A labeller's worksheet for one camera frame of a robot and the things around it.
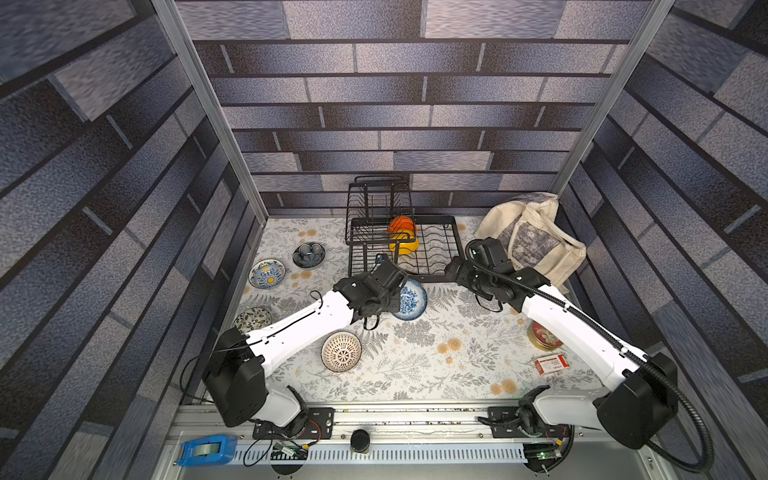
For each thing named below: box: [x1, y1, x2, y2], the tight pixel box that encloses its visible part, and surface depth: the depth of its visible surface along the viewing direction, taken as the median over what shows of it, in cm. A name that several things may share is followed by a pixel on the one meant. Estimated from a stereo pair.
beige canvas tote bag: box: [474, 193, 587, 290], surface depth 99 cm
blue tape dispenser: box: [176, 434, 238, 467], surface depth 68 cm
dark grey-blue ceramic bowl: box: [292, 242, 326, 268], surface depth 106 cm
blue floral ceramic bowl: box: [393, 279, 428, 321], surface depth 85 cm
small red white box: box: [534, 354, 570, 375], surface depth 82 cm
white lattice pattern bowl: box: [321, 331, 363, 373], surface depth 85 cm
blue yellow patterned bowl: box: [248, 258, 286, 289], surface depth 102 cm
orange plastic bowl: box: [388, 215, 418, 233], surface depth 112 cm
